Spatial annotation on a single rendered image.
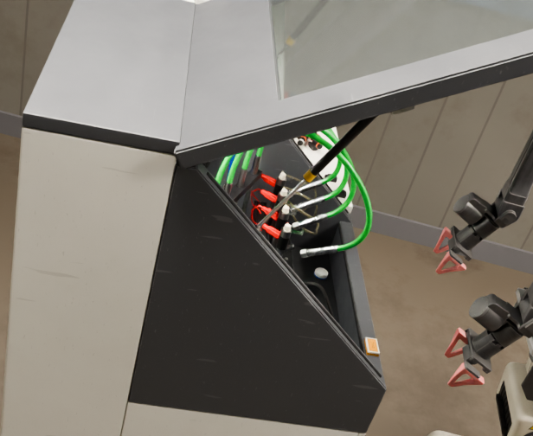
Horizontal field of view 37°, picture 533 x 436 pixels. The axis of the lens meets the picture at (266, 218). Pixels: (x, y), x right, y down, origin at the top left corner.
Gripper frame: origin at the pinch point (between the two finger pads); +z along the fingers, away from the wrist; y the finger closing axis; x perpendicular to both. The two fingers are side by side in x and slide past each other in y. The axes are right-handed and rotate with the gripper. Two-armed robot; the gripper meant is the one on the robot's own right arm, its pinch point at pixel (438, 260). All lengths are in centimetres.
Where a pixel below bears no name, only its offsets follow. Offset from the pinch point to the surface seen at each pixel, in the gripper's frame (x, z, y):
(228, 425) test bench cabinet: -31, 43, 55
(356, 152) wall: 18, 56, -160
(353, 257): -18.7, 14.7, 2.4
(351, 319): -15.9, 17.7, 24.3
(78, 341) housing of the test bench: -74, 41, 61
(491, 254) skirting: 109, 50, -158
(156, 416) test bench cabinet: -46, 51, 58
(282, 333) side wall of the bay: -41, 12, 55
